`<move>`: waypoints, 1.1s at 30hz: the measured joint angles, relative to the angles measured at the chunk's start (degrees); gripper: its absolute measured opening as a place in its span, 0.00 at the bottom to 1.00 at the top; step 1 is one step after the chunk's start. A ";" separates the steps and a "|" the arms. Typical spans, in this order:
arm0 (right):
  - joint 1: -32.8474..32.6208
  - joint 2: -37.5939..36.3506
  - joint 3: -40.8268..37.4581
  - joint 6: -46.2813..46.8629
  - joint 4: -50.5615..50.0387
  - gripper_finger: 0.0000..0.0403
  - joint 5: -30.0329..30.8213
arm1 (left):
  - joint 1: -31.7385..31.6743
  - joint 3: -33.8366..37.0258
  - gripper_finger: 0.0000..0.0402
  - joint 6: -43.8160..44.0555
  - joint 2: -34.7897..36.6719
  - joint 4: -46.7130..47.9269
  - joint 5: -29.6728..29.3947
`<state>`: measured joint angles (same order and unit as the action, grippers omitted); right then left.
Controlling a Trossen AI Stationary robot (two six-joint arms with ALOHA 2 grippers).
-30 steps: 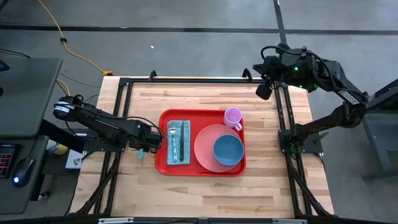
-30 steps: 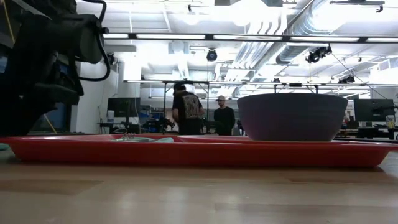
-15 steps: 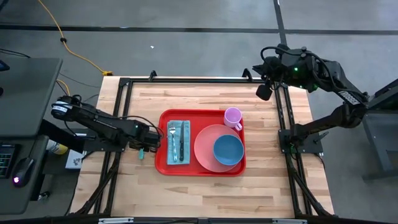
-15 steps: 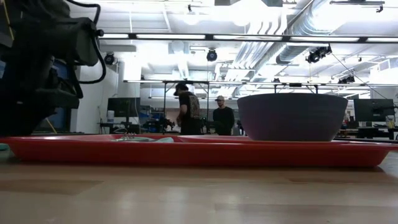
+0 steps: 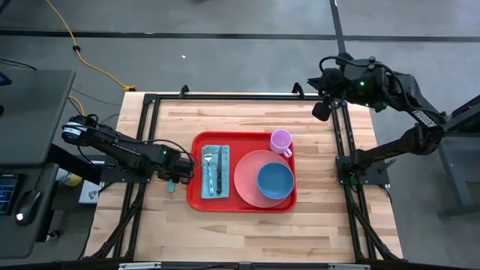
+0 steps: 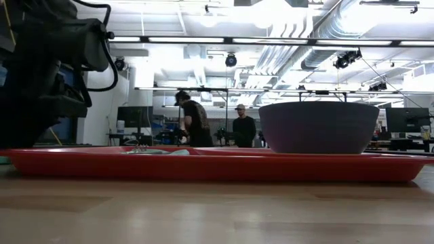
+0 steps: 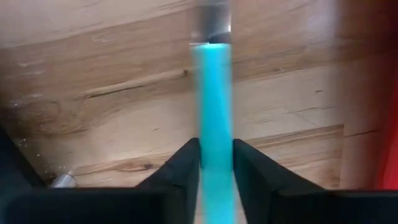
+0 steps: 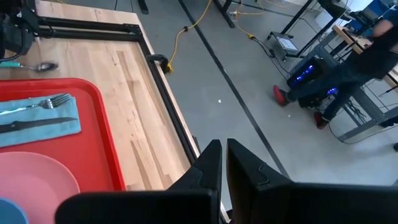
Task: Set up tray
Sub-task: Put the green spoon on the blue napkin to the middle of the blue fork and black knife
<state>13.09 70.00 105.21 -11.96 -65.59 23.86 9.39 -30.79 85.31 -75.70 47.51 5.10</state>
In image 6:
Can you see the white container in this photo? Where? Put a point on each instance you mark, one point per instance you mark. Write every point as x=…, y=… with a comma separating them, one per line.
x=120, y=127

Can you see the pink plastic plate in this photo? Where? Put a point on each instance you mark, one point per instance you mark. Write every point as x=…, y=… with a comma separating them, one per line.
x=237, y=151

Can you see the background black metal frame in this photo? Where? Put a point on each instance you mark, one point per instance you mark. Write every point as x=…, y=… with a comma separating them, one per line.
x=257, y=90

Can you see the background black robot arm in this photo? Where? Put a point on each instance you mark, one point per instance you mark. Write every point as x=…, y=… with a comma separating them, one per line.
x=222, y=135

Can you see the blue plastic bowl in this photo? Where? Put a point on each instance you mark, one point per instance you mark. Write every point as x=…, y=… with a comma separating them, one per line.
x=318, y=128

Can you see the person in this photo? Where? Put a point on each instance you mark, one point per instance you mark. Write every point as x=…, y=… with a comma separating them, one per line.
x=244, y=130
x=196, y=122

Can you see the red plastic tray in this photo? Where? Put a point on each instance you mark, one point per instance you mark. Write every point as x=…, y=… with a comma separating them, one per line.
x=203, y=167

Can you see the silver ventilation duct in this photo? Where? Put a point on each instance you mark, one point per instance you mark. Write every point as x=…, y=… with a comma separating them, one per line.
x=339, y=23

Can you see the overhead frame light bar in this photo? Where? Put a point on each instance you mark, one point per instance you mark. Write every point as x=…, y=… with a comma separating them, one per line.
x=271, y=41

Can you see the black ceiling-hung camera cluster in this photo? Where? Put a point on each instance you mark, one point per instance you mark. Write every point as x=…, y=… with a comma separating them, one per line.
x=346, y=60

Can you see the teal cloth napkin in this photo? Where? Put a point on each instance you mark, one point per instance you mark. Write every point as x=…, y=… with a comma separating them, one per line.
x=169, y=152

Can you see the black computer monitor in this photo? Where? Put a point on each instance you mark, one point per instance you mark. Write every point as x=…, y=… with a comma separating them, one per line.
x=407, y=118
x=134, y=117

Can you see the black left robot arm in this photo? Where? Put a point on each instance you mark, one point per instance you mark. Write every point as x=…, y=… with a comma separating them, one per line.
x=34, y=101

